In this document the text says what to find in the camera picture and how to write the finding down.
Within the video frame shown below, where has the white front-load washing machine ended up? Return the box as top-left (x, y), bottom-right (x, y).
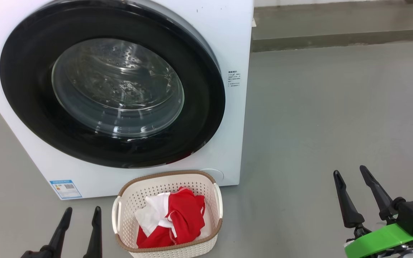
top-left (0, 0), bottom-right (254, 200)

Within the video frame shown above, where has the black glass washer door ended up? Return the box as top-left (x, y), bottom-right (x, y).
top-left (0, 0), bottom-right (226, 169)

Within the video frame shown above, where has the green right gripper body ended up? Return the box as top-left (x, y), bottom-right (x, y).
top-left (343, 223), bottom-right (413, 258)

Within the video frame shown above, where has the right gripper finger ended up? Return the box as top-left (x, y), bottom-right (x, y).
top-left (359, 165), bottom-right (395, 220)
top-left (333, 170), bottom-right (365, 229)

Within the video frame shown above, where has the red and white garment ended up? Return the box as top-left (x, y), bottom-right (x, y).
top-left (135, 186), bottom-right (207, 249)

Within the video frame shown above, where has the cream laundry basket brown rim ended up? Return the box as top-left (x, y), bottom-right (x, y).
top-left (112, 170), bottom-right (224, 258)

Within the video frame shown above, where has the round drain filter cover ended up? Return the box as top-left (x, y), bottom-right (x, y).
top-left (199, 168), bottom-right (225, 183)

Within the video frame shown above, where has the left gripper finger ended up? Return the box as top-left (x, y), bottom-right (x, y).
top-left (83, 206), bottom-right (103, 258)
top-left (40, 207), bottom-right (73, 258)

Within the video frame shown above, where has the blue energy label sticker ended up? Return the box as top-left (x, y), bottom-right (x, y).
top-left (49, 179), bottom-right (82, 200)

